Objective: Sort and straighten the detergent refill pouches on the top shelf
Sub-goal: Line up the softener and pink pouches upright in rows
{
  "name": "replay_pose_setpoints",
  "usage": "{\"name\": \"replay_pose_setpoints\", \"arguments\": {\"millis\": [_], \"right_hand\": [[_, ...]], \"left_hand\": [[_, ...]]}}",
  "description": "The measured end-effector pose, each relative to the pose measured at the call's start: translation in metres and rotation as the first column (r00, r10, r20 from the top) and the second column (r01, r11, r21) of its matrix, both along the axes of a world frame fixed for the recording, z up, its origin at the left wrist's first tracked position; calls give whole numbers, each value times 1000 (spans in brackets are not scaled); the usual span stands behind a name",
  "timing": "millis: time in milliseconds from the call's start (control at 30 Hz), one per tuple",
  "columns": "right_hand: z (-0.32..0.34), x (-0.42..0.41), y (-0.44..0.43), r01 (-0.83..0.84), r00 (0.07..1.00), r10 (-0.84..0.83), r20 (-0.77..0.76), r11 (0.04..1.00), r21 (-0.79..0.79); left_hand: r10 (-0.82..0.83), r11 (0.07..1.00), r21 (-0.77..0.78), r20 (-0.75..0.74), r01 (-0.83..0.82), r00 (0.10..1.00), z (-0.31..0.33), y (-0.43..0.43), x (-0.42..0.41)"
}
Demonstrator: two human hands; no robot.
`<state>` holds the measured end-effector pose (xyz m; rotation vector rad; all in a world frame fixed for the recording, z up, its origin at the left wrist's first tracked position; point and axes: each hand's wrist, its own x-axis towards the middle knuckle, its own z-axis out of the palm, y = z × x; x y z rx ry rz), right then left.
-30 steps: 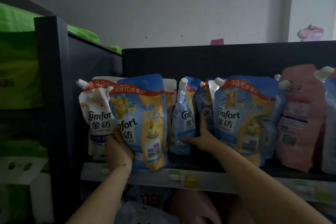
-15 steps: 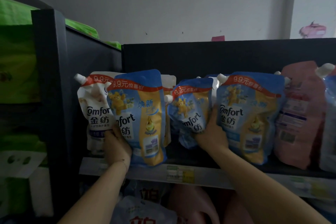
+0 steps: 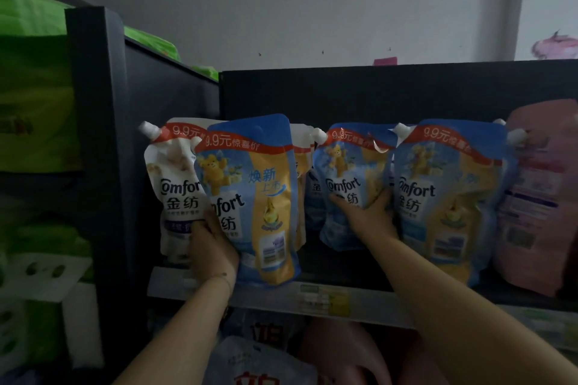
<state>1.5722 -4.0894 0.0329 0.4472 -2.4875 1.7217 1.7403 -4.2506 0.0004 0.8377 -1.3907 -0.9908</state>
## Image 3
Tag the person's left hand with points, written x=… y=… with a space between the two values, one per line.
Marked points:
x=214 y=258

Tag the person's right hand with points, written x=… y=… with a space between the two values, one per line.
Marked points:
x=370 y=222

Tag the dark metal shelf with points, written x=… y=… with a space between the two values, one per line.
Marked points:
x=361 y=91

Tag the person's right forearm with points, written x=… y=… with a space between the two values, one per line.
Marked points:
x=474 y=330

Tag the person's left forearm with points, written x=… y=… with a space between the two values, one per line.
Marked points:
x=189 y=335

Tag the white refill pouch red lettering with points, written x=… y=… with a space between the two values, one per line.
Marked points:
x=257 y=366
x=262 y=328

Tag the white toilet paper packs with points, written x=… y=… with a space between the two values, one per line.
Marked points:
x=81 y=326

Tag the pink sticky note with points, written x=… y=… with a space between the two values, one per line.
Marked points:
x=385 y=61

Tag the green toilet paper pack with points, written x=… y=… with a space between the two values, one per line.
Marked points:
x=45 y=267

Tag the pink bagged item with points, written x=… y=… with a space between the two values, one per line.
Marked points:
x=555 y=47

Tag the green and white tissue pack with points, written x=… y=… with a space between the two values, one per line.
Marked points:
x=31 y=10

